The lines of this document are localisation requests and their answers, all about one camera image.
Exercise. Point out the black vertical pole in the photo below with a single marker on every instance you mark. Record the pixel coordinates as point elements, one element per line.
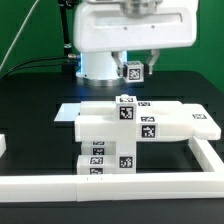
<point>69,65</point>

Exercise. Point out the white L-shaped fence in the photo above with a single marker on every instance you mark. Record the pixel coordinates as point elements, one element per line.
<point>208,183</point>

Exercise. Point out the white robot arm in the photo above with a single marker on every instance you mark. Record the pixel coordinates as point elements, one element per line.
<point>99,68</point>

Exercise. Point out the white marker base plate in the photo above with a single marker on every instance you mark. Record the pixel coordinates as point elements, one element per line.
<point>67,112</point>

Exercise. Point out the white chair seat part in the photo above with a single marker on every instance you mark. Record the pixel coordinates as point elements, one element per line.
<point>126,157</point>

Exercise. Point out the white tagged cube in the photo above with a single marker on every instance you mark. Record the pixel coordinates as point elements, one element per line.
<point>126,107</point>
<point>133,71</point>

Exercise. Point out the white block at left edge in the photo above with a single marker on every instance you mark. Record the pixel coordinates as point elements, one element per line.
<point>2,144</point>

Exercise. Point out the white chair back frame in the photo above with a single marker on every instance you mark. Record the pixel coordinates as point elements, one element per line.
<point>156,121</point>

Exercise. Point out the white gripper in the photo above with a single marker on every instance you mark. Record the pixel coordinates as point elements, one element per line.
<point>105,27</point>

